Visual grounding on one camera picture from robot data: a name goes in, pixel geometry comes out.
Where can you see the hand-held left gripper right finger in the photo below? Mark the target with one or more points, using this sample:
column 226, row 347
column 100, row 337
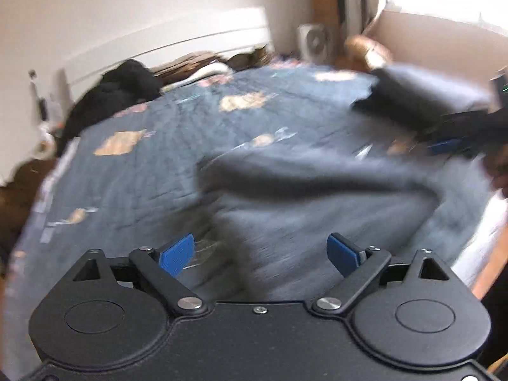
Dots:
column 343, row 254

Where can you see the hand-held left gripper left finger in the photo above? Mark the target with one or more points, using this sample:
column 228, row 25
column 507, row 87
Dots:
column 176, row 254

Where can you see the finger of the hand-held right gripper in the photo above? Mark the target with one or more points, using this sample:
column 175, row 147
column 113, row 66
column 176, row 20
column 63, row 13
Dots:
column 446, row 147

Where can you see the person's right hand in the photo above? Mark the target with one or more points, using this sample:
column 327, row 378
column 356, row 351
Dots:
column 498, row 170

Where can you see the dark folded garment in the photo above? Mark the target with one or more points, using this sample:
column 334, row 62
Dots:
column 416, row 91

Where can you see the printed grey quilt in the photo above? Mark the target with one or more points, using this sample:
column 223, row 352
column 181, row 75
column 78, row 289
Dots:
column 139, row 186

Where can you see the white mattress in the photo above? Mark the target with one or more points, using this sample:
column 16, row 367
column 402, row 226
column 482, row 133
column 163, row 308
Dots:
column 484, row 238

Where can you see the tan woven thing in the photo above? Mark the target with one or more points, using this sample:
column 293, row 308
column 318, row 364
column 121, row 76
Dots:
column 367, row 51

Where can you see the light curtain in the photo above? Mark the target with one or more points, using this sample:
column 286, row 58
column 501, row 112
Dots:
column 363, row 0

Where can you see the white box fan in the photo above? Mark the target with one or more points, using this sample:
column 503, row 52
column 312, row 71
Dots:
column 314, row 41

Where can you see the white spray bottle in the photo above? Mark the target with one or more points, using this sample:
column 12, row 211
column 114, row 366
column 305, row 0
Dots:
column 44, row 143

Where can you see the black coat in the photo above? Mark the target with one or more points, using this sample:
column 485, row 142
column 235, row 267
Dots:
column 119, row 87

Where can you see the black hairbrush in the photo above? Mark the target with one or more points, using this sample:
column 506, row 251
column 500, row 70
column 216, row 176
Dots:
column 42, row 110

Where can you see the tabby cat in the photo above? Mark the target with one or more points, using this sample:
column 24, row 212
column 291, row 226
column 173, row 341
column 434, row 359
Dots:
column 250, row 57

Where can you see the white headboard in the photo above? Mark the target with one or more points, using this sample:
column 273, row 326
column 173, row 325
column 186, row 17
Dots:
column 158, row 35

